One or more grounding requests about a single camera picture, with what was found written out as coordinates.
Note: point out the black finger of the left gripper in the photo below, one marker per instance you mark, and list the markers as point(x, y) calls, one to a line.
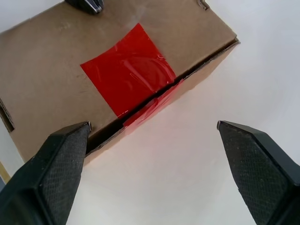
point(86, 5)

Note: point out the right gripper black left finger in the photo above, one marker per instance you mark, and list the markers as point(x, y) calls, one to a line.
point(47, 182)

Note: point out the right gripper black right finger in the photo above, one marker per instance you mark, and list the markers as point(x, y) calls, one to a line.
point(264, 178)

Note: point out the brown cardboard box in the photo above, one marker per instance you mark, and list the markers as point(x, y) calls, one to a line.
point(47, 61)

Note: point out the red sealing tape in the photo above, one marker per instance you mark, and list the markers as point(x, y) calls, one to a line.
point(126, 75)

